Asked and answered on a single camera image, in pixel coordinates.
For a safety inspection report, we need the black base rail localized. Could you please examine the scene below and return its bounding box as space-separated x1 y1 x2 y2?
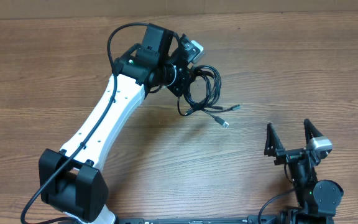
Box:
118 215 285 224

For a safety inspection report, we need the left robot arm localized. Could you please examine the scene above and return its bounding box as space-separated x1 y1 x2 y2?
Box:
35 24 204 223

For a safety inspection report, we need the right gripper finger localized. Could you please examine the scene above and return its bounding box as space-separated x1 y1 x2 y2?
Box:
264 123 284 157
303 119 322 143

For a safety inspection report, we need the black USB cable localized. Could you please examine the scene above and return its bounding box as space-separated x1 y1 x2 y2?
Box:
185 67 230 129
177 64 241 118

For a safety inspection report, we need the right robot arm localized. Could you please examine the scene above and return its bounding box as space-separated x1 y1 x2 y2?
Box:
257 119 344 224

